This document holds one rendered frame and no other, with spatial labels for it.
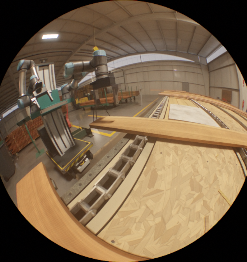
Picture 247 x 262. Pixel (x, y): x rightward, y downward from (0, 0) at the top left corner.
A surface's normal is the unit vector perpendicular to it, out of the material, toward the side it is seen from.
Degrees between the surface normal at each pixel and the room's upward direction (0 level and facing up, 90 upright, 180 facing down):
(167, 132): 31
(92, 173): 0
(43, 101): 90
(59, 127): 90
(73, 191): 0
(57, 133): 90
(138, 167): 0
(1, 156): 94
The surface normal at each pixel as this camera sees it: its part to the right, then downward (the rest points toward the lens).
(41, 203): -0.13, -0.87
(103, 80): -0.44, 0.48
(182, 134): -0.34, -0.51
